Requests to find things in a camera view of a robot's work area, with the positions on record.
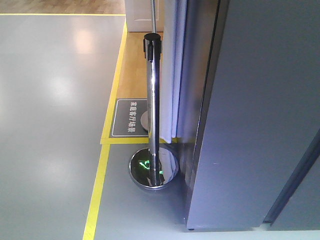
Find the yellow floor tape line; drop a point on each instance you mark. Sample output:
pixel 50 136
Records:
pixel 106 141

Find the grey floor sign sticker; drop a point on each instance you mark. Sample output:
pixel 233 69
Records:
pixel 127 118

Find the white fridge door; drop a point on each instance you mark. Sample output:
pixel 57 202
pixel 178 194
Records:
pixel 255 65

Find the white curtain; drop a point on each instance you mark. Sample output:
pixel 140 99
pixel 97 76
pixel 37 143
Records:
pixel 175 12

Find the chrome stanchion post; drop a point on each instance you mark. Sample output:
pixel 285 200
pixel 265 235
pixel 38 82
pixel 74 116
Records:
pixel 154 167

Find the white cabinet base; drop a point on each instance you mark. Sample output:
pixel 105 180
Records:
pixel 139 15

